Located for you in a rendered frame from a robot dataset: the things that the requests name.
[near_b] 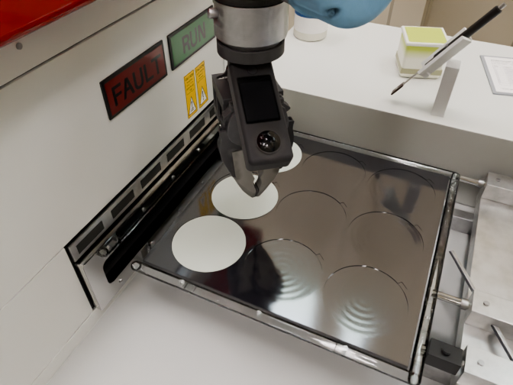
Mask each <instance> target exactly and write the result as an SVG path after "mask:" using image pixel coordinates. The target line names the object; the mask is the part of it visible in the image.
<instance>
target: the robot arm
mask: <svg viewBox="0 0 513 385"><path fill-rule="evenodd" d="M212 1H213V3H214V7H213V8H209V9H208V10H207V16H208V18H209V19H214V27H215V36H216V41H217V52H218V55H219V56H220V57H221V58H223V59H224V60H226V61H227V67H226V70H225V72H224V73H217V74H212V75H211V77H212V87H213V97H214V107H215V114H216V116H217V119H218V120H219V123H220V125H221V128H219V129H218V132H219V137H218V151H219V154H220V155H221V159H222V161H223V163H224V165H225V166H226V168H227V170H228V171H229V173H230V174H231V175H232V177H233V178H234V180H235V181H236V183H237V184H238V186H239V187H240V188H241V189H242V190H243V191H244V192H245V193H246V194H247V195H248V196H250V197H251V198H253V197H258V196H260V195H261V194H262V193H263V192H264V191H265V189H266V188H267V187H268V186H269V185H270V183H271V182H272V181H273V180H274V179H275V177H276V175H277V173H278V172H279V170H280V169H282V168H283V167H287V166H288V165H289V164H290V162H291V161H292V158H293V152H292V145H293V142H294V133H293V125H294V120H293V119H292V117H291V116H289V117H288V115H287V111H288V110H289V109H290V107H289V104H288V103H287V102H286V101H284V98H283V97H282V96H283V89H282V88H281V86H280V85H279V84H278V82H277V81H276V78H275V74H274V71H273V65H272V62H273V61H274V60H277V59H279V58H280V57H281V56H282V55H283V54H284V51H285V38H286V35H287V34H288V26H289V5H291V6H292V7H293V8H294V9H295V10H296V11H297V12H299V13H300V14H302V15H304V16H306V17H309V18H314V19H319V20H321V21H323V22H325V23H327V24H330V25H332V26H334V27H336V28H343V29H351V28H358V27H360V26H363V25H365V24H367V23H369V22H371V21H372V20H373V19H375V18H376V17H378V16H379V15H380V14H381V13H382V12H383V11H384V10H385V9H386V8H387V6H388V5H389V3H390V2H391V1H392V0H212ZM223 77H224V78H223ZM219 78H223V79H219ZM252 171H257V172H258V178H257V180H256V182H255V184H254V180H255V178H254V176H253V173H252Z"/></svg>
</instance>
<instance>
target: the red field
mask: <svg viewBox="0 0 513 385"><path fill-rule="evenodd" d="M165 74H166V69H165V63H164V58H163V48H162V44H161V45H159V46H158V47H157V48H156V49H154V50H152V51H151V52H150V53H148V54H147V55H146V56H145V57H143V58H141V59H140V60H138V61H137V62H136V63H134V64H133V65H131V66H130V67H128V68H127V69H126V70H124V71H123V72H122V73H120V74H118V75H117V76H116V77H115V78H113V79H111V80H110V81H108V82H107V83H106V84H105V91H106V93H107V97H108V102H109V105H110V108H111V113H112V116H113V115H114V114H116V113H117V112H118V111H120V110H121V109H122V108H123V107H125V106H126V105H127V104H128V103H129V102H131V101H132V100H133V99H135V98H136V97H138V96H139V95H140V94H141V93H142V92H143V91H145V90H146V89H148V88H149V87H150V86H152V85H153V84H154V83H155V82H156V81H157V80H158V79H160V78H161V77H163V76H164V75H165Z"/></svg>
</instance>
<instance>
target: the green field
mask: <svg viewBox="0 0 513 385"><path fill-rule="evenodd" d="M214 35H215V34H214V23H213V19H209V18H208V16H207V13H205V14H204V15H202V16H201V17H200V18H198V19H197V20H196V21H194V22H192V23H191V24H190V25H189V26H187V27H185V28H184V29H182V30H181V31H180V32H179V33H177V34H175V35H174V36H173V37H171V38H170V40H171V45H172V51H173V62H174V67H175V66H177V65H178V64H179V63H181V62H182V61H183V60H184V59H185V58H186V57H188V56H189V55H190V54H192V53H193V52H194V51H196V50H197V49H198V48H200V46H201V45H203V44H204V43H206V42H207V41H208V40H210V39H211V38H212V37H214Z"/></svg>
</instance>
